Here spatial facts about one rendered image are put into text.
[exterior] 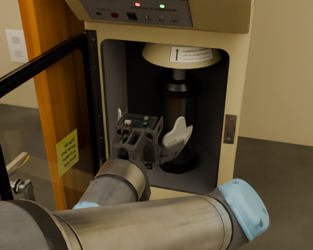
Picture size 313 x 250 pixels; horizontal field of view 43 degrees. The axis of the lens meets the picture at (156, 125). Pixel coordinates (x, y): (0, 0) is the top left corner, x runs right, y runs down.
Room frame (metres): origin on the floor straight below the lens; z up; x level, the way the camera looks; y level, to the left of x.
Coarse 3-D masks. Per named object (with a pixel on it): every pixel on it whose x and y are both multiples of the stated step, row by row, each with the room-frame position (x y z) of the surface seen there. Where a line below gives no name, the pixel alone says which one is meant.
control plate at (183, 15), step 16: (80, 0) 0.69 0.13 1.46; (96, 0) 0.68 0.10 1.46; (112, 0) 0.67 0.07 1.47; (128, 0) 0.66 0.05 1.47; (144, 0) 0.65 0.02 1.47; (160, 0) 0.64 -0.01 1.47; (176, 0) 0.64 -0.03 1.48; (96, 16) 0.72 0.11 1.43; (144, 16) 0.69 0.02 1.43; (176, 16) 0.67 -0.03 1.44
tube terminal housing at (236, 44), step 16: (112, 32) 0.76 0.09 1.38; (128, 32) 0.75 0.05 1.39; (144, 32) 0.74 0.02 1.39; (160, 32) 0.74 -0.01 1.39; (176, 32) 0.73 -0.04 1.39; (192, 32) 0.72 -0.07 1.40; (208, 32) 0.71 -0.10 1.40; (224, 32) 0.71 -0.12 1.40; (224, 48) 0.70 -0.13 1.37; (240, 48) 0.70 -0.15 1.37; (240, 64) 0.70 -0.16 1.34; (240, 80) 0.70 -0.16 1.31; (240, 96) 0.69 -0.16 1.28; (240, 112) 0.78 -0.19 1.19; (224, 128) 0.70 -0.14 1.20; (224, 144) 0.70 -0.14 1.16; (224, 160) 0.70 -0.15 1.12; (224, 176) 0.70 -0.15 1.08; (160, 192) 0.74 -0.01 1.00; (176, 192) 0.73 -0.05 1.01
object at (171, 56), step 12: (144, 48) 0.82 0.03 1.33; (156, 48) 0.78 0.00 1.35; (168, 48) 0.76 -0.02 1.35; (180, 48) 0.75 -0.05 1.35; (192, 48) 0.75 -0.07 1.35; (204, 48) 0.76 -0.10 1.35; (156, 60) 0.76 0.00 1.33; (168, 60) 0.75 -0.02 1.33; (180, 60) 0.74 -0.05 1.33; (192, 60) 0.75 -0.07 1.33; (204, 60) 0.75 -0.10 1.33; (216, 60) 0.77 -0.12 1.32
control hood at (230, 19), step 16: (192, 0) 0.63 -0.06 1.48; (208, 0) 0.62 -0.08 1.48; (224, 0) 0.61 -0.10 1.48; (240, 0) 0.60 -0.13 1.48; (80, 16) 0.74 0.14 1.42; (192, 16) 0.66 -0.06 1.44; (208, 16) 0.65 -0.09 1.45; (224, 16) 0.64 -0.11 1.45; (240, 16) 0.63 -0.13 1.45; (240, 32) 0.67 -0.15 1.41
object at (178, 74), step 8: (176, 72) 0.82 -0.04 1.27; (184, 72) 0.83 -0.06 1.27; (160, 80) 0.83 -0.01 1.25; (168, 80) 0.82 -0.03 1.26; (176, 80) 0.82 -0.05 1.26; (184, 80) 0.82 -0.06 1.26; (192, 80) 0.82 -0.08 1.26; (168, 88) 0.80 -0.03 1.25; (176, 88) 0.79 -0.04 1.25; (184, 88) 0.79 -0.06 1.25; (192, 88) 0.80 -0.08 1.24
